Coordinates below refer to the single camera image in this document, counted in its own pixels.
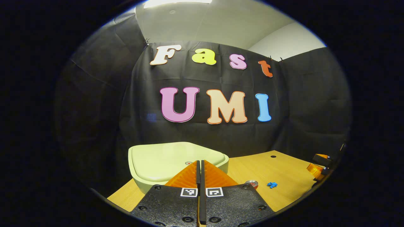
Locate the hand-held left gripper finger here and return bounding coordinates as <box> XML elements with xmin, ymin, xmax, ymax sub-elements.
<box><xmin>201</xmin><ymin>160</ymin><xmax>275</xmax><ymax>227</ymax></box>
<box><xmin>131</xmin><ymin>160</ymin><xmax>201</xmax><ymax>227</ymax></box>

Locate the pale green desktop garbage bin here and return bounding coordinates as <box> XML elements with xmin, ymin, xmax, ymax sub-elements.
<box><xmin>128</xmin><ymin>142</ymin><xmax>229</xmax><ymax>194</ymax></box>

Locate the ceiling light panel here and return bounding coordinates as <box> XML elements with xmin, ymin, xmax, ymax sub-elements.
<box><xmin>144</xmin><ymin>0</ymin><xmax>212</xmax><ymax>9</ymax></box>

